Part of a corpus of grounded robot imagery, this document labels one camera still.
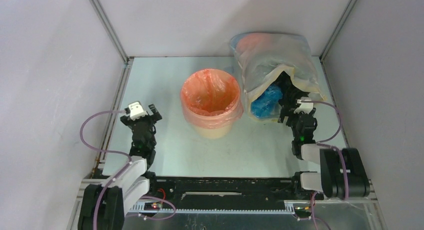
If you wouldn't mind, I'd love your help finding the large translucent storage bag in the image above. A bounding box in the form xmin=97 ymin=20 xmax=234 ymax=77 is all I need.
xmin=229 ymin=33 xmax=325 ymax=122

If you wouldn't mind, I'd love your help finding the beige plastic trash bin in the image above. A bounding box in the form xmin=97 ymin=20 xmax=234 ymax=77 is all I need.
xmin=180 ymin=68 xmax=244 ymax=140

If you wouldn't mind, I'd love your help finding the red plastic trash bag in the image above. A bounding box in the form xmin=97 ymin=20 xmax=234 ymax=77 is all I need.
xmin=180 ymin=68 xmax=244 ymax=130

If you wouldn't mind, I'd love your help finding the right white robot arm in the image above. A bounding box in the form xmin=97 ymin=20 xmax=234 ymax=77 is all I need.
xmin=279 ymin=100 xmax=371 ymax=200

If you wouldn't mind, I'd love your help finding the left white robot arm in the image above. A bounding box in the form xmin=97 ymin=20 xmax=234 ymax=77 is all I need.
xmin=77 ymin=101 xmax=162 ymax=229

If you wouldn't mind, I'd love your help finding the black plastic trash bag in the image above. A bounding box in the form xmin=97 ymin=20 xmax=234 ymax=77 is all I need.
xmin=272 ymin=72 xmax=309 ymax=109

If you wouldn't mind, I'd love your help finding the blue plastic trash bag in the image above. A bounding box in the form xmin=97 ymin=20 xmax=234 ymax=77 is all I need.
xmin=250 ymin=85 xmax=283 ymax=119

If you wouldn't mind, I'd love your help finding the left circuit board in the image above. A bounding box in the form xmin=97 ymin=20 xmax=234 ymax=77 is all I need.
xmin=143 ymin=202 xmax=163 ymax=211

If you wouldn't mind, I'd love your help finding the circuit board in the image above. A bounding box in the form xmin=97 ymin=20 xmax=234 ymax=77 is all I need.
xmin=143 ymin=202 xmax=163 ymax=211
xmin=294 ymin=206 xmax=312 ymax=220

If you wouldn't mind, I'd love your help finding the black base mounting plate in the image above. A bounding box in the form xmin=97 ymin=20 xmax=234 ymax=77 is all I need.
xmin=127 ymin=176 xmax=324 ymax=212

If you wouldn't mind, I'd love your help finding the right circuit board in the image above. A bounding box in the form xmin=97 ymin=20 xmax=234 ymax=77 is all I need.
xmin=294 ymin=206 xmax=312 ymax=220

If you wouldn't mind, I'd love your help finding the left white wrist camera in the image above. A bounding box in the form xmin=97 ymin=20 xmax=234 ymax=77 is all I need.
xmin=124 ymin=101 xmax=148 ymax=120

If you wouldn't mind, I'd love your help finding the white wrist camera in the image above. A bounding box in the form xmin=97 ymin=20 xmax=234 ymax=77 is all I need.
xmin=124 ymin=101 xmax=148 ymax=120
xmin=293 ymin=97 xmax=314 ymax=114

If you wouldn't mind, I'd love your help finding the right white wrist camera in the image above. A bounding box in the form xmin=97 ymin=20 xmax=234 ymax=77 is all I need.
xmin=293 ymin=97 xmax=314 ymax=114

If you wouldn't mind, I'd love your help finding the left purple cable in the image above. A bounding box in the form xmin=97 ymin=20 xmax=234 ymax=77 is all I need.
xmin=79 ymin=110 xmax=177 ymax=230

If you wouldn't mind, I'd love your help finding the aluminium frame rail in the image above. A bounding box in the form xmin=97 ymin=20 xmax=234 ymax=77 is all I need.
xmin=76 ymin=178 xmax=379 ymax=216

